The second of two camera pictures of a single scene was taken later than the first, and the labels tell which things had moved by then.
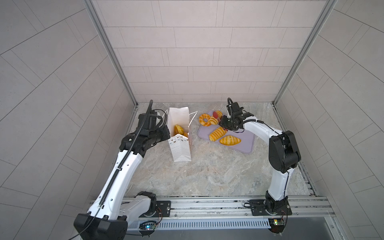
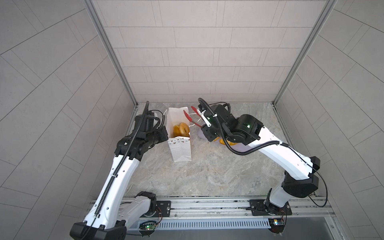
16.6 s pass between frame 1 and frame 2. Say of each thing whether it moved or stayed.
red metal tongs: moved
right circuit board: stayed
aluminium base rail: stayed
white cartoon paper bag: stayed
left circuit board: stayed
